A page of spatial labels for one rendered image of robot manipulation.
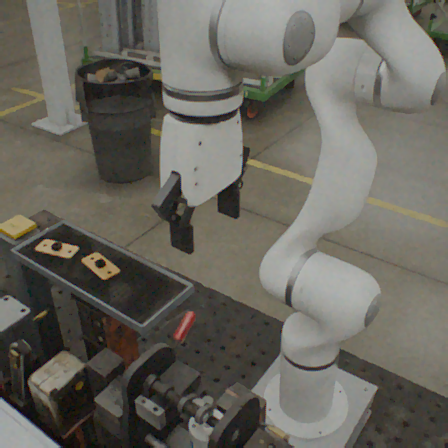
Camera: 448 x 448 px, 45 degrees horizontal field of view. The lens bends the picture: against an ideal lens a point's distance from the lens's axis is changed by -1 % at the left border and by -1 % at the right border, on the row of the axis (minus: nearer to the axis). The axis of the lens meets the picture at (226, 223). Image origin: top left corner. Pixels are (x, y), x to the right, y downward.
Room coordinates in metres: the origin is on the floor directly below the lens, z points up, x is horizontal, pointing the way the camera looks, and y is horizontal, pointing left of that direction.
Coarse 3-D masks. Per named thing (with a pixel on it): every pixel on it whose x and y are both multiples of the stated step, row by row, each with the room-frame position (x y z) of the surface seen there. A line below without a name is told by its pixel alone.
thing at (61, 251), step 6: (48, 240) 0.91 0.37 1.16; (42, 246) 0.89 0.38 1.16; (48, 246) 0.89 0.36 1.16; (54, 246) 0.88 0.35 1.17; (60, 246) 0.88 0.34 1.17; (66, 246) 0.89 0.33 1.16; (72, 246) 0.89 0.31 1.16; (48, 252) 0.87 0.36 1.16; (54, 252) 0.87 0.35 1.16; (60, 252) 0.87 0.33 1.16; (66, 252) 0.87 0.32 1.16; (72, 252) 0.87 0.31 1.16; (66, 258) 0.85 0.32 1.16
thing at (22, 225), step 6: (18, 216) 1.00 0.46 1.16; (6, 222) 0.98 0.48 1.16; (12, 222) 0.98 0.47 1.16; (18, 222) 0.98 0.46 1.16; (24, 222) 0.98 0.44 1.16; (30, 222) 0.98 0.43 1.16; (0, 228) 0.96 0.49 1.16; (6, 228) 0.96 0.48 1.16; (12, 228) 0.96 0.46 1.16; (18, 228) 0.96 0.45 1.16; (24, 228) 0.96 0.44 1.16; (30, 228) 0.96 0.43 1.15; (6, 234) 0.95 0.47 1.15; (12, 234) 0.93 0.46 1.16; (18, 234) 0.94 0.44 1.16
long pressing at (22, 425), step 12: (0, 396) 0.64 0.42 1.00; (0, 408) 0.61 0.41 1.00; (12, 408) 0.61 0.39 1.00; (0, 420) 0.59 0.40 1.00; (12, 420) 0.59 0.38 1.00; (24, 420) 0.59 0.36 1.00; (0, 432) 0.57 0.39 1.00; (12, 432) 0.57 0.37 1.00; (24, 432) 0.57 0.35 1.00; (36, 432) 0.56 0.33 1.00; (0, 444) 0.54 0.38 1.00; (12, 444) 0.54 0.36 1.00; (24, 444) 0.54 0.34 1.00; (36, 444) 0.54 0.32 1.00; (48, 444) 0.54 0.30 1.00
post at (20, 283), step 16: (0, 240) 0.96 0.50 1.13; (16, 240) 0.94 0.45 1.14; (16, 272) 0.94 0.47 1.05; (32, 272) 0.94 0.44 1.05; (16, 288) 0.96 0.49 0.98; (32, 288) 0.94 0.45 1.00; (48, 288) 0.97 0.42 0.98; (32, 304) 0.93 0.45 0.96; (48, 304) 0.96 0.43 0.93; (48, 320) 0.96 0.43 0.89; (48, 336) 0.95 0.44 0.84; (48, 352) 0.94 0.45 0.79
